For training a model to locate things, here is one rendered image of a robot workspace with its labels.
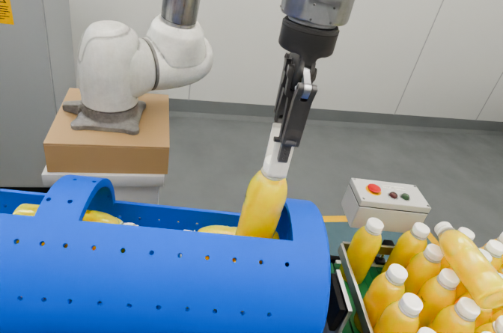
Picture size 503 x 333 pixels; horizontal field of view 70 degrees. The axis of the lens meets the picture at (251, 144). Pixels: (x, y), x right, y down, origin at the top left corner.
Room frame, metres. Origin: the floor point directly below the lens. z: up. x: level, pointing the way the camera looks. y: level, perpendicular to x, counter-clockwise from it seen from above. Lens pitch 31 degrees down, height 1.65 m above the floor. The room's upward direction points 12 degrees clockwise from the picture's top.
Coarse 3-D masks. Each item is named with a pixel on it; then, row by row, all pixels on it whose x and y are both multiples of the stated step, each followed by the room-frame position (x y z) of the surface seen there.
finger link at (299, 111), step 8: (296, 88) 0.42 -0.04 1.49; (312, 88) 0.42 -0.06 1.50; (296, 96) 0.42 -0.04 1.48; (312, 96) 0.42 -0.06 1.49; (296, 104) 0.42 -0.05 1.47; (304, 104) 0.43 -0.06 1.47; (288, 112) 0.44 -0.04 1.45; (296, 112) 0.43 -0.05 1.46; (304, 112) 0.43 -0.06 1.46; (288, 120) 0.43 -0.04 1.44; (296, 120) 0.43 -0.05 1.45; (304, 120) 0.43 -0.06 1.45; (288, 128) 0.43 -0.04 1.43; (296, 128) 0.43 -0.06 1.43; (304, 128) 0.43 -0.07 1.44; (288, 136) 0.43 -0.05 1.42; (296, 136) 0.43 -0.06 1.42; (296, 144) 0.43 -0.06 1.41
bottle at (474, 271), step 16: (448, 240) 0.61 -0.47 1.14; (464, 240) 0.61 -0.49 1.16; (448, 256) 0.59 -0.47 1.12; (464, 256) 0.57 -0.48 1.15; (480, 256) 0.56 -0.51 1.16; (464, 272) 0.54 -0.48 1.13; (480, 272) 0.52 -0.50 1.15; (496, 272) 0.53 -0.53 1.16; (480, 288) 0.50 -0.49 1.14; (496, 288) 0.49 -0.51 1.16; (480, 304) 0.48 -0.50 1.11; (496, 304) 0.49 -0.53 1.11
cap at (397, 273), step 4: (392, 264) 0.56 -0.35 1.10; (396, 264) 0.56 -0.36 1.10; (388, 268) 0.55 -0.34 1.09; (392, 268) 0.55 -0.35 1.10; (396, 268) 0.55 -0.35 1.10; (400, 268) 0.55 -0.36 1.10; (388, 272) 0.54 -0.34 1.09; (392, 272) 0.53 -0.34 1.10; (396, 272) 0.54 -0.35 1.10; (400, 272) 0.54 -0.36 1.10; (404, 272) 0.54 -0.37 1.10; (388, 276) 0.54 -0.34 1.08; (392, 276) 0.53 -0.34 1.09; (396, 276) 0.53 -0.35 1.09; (400, 276) 0.53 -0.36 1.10; (404, 276) 0.53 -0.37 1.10; (392, 280) 0.53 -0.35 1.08; (396, 280) 0.52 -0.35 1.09; (400, 280) 0.52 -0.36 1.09; (404, 280) 0.53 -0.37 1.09
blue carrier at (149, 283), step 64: (0, 192) 0.53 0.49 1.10; (64, 192) 0.43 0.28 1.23; (0, 256) 0.32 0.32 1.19; (64, 256) 0.34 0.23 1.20; (128, 256) 0.36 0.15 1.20; (192, 256) 0.38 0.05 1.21; (256, 256) 0.40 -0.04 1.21; (320, 256) 0.42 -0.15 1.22; (0, 320) 0.28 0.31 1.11; (64, 320) 0.29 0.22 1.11; (128, 320) 0.31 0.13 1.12; (192, 320) 0.32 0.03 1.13; (256, 320) 0.34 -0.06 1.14; (320, 320) 0.36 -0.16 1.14
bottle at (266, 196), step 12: (252, 180) 0.48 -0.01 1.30; (264, 180) 0.47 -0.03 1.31; (276, 180) 0.46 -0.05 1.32; (252, 192) 0.46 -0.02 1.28; (264, 192) 0.45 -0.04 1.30; (276, 192) 0.46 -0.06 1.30; (252, 204) 0.46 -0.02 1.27; (264, 204) 0.45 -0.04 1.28; (276, 204) 0.45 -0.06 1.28; (240, 216) 0.48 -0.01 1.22; (252, 216) 0.45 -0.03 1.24; (264, 216) 0.45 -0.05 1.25; (276, 216) 0.46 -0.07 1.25; (240, 228) 0.47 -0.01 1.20; (252, 228) 0.45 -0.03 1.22; (264, 228) 0.45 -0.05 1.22
